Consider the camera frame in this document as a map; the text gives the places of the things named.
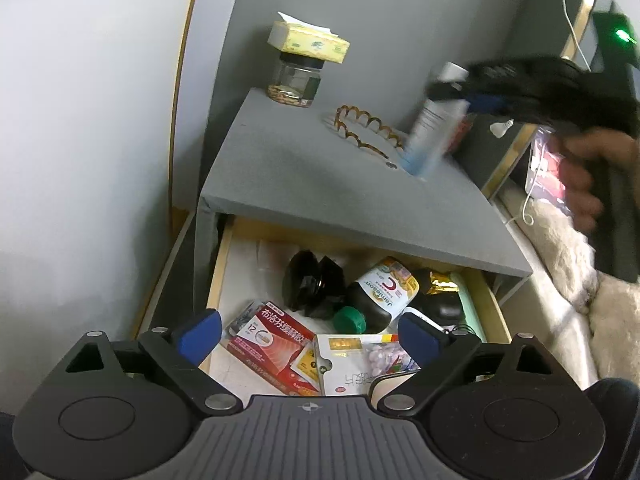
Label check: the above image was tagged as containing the dark vitamin C bottle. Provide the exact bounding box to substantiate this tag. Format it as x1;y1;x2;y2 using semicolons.
332;257;420;335

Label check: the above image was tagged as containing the pink pill bottle silver lid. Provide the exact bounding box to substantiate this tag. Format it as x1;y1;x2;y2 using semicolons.
368;341;420;377

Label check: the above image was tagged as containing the beige fluffy blanket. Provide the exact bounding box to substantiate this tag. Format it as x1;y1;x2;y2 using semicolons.
494;188;639;389

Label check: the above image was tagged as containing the gold foil packet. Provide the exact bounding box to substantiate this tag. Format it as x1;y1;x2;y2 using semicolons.
424;270;459;296

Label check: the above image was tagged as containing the yellow tissue pack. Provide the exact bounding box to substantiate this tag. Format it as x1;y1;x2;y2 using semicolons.
267;12;350;64

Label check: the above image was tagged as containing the pale green box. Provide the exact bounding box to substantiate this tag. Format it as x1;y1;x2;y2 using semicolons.
450;272;487;342

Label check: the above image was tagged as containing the grey nightstand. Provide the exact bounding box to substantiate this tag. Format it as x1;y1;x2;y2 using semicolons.
193;89;532;302

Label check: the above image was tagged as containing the red label supplement bottle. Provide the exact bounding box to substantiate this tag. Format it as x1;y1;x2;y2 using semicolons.
446;114;475;154

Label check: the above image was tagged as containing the white medicine box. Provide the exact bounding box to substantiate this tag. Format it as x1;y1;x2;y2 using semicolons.
314;334;399;396

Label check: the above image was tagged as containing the black round object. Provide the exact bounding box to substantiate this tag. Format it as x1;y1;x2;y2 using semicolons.
410;292;465;327

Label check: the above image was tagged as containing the red medicine box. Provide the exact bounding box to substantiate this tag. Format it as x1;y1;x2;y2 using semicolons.
224;301;320;396

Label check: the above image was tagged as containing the grey drawer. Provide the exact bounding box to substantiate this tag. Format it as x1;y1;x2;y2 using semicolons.
203;217;511;401

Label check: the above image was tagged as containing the black crumpled bag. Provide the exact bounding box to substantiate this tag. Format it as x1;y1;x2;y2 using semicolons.
282;250;346;321

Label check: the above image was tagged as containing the blister pack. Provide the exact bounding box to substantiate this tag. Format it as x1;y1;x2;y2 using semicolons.
226;300;262;338

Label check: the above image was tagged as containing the person's right hand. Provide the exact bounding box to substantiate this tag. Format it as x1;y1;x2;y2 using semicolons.
548;128;639;234

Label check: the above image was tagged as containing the brown wavy headband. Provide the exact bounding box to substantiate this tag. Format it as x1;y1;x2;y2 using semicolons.
331;104;407;166

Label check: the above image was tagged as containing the smartphone with lit screen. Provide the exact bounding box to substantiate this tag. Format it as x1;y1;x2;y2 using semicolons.
525;127;570;216

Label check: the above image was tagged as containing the white blue spray bottle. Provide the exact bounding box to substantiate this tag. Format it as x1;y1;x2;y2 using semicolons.
401;60;471;180

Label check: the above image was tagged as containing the clear jar black lid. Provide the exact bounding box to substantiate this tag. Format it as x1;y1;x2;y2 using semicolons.
266;52;324;107

